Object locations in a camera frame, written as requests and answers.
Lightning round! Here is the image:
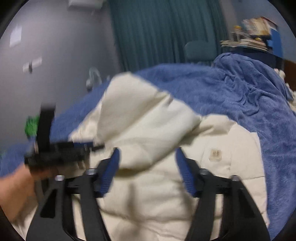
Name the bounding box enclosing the person's left hand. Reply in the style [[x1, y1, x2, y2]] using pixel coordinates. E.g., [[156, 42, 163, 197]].
[[30, 167, 59, 181]]

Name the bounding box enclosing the white wall switch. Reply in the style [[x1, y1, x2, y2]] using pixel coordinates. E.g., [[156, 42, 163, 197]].
[[23, 57, 43, 73]]

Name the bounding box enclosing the teal curtain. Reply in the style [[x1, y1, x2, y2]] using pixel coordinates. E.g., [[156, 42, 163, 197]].
[[108, 1, 228, 72]]

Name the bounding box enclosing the stack of papers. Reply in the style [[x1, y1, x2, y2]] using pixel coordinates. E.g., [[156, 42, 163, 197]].
[[220, 39, 268, 51]]

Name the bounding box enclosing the striped black white pillow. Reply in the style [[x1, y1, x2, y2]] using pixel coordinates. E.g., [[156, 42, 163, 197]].
[[274, 68, 296, 112]]

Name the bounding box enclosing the row of books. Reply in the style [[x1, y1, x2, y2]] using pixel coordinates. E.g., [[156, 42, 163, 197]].
[[241, 16, 278, 36]]

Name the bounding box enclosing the brown wooden headboard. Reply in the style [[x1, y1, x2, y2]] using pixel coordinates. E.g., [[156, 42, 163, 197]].
[[284, 60, 296, 91]]

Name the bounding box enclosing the cream hooded puffer jacket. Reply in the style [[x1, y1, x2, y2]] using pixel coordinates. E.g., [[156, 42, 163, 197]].
[[65, 73, 269, 240]]

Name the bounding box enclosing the person's left forearm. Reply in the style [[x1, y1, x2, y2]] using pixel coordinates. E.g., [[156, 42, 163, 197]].
[[1, 165, 35, 221]]

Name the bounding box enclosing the green bag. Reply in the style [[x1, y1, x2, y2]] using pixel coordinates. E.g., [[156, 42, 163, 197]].
[[24, 115, 40, 140]]

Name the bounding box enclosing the white air conditioner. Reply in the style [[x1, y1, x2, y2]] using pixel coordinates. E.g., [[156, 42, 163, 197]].
[[68, 0, 105, 9]]

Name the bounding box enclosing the white desk fan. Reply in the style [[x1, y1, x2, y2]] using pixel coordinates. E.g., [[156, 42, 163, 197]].
[[86, 67, 102, 92]]

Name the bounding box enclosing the blue bookshelf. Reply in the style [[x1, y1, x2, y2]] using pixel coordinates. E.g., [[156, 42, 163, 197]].
[[221, 29, 283, 69]]

